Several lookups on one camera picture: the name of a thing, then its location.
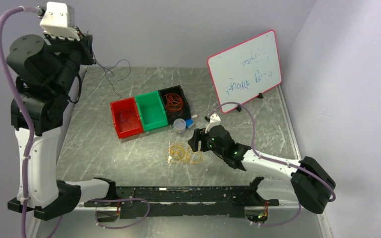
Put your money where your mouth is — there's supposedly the yellow cable bundle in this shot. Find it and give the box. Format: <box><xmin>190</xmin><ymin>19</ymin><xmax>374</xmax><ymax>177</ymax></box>
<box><xmin>166</xmin><ymin>144</ymin><xmax>204</xmax><ymax>165</ymax></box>

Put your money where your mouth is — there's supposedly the orange cable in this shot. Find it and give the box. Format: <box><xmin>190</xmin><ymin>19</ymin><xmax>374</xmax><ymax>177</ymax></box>
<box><xmin>164</xmin><ymin>93</ymin><xmax>185</xmax><ymax>117</ymax></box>
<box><xmin>163</xmin><ymin>93</ymin><xmax>184</xmax><ymax>116</ymax></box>
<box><xmin>164</xmin><ymin>94</ymin><xmax>183</xmax><ymax>116</ymax></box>

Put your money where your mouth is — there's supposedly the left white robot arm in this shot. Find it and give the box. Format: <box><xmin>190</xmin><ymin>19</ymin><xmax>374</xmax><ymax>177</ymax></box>
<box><xmin>5</xmin><ymin>33</ymin><xmax>118</xmax><ymax>221</ymax></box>

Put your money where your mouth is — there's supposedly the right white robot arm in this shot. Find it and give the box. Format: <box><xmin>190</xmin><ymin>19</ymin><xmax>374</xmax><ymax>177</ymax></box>
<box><xmin>188</xmin><ymin>125</ymin><xmax>336</xmax><ymax>214</ymax></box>

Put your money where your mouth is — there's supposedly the blue eraser block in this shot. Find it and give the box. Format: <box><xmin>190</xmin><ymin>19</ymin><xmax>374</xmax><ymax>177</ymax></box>
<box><xmin>185</xmin><ymin>119</ymin><xmax>195</xmax><ymax>129</ymax></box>

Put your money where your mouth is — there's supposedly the clear round container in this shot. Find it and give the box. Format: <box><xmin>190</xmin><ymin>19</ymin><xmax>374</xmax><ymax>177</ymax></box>
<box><xmin>173</xmin><ymin>119</ymin><xmax>187</xmax><ymax>134</ymax></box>

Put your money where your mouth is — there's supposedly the black plastic bin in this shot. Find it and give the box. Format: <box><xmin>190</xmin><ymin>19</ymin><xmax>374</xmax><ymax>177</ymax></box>
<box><xmin>158</xmin><ymin>85</ymin><xmax>191</xmax><ymax>124</ymax></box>

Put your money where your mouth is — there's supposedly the green plastic bin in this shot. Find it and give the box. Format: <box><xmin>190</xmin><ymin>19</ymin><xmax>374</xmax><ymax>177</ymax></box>
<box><xmin>135</xmin><ymin>91</ymin><xmax>168</xmax><ymax>131</ymax></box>

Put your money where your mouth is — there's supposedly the red plastic bin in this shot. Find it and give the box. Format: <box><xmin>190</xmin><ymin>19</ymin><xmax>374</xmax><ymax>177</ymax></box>
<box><xmin>110</xmin><ymin>97</ymin><xmax>144</xmax><ymax>139</ymax></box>

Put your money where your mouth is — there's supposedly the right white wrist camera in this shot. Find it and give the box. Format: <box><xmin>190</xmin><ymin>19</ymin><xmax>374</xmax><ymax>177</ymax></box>
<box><xmin>204</xmin><ymin>113</ymin><xmax>221</xmax><ymax>133</ymax></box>

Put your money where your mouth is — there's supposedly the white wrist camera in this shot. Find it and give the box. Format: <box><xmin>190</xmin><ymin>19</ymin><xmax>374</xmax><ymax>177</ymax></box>
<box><xmin>40</xmin><ymin>1</ymin><xmax>80</xmax><ymax>41</ymax></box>
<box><xmin>204</xmin><ymin>113</ymin><xmax>221</xmax><ymax>133</ymax></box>

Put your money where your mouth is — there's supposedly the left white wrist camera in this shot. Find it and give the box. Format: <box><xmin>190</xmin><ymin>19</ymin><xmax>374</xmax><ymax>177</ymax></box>
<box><xmin>40</xmin><ymin>1</ymin><xmax>80</xmax><ymax>41</ymax></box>

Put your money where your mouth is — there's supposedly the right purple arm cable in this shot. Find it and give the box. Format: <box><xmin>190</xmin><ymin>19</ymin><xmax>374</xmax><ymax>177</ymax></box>
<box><xmin>205</xmin><ymin>101</ymin><xmax>336</xmax><ymax>228</ymax></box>

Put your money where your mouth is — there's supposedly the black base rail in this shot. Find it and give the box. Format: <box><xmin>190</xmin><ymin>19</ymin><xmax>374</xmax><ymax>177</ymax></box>
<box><xmin>84</xmin><ymin>185</ymin><xmax>279</xmax><ymax>219</ymax></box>

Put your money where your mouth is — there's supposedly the white board with red frame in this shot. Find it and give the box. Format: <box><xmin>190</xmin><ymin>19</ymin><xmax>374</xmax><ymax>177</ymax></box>
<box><xmin>207</xmin><ymin>30</ymin><xmax>282</xmax><ymax>113</ymax></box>

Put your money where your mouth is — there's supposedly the aluminium frame rail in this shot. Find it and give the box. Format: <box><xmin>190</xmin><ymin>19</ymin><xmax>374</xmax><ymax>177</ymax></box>
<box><xmin>277</xmin><ymin>197</ymin><xmax>324</xmax><ymax>211</ymax></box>

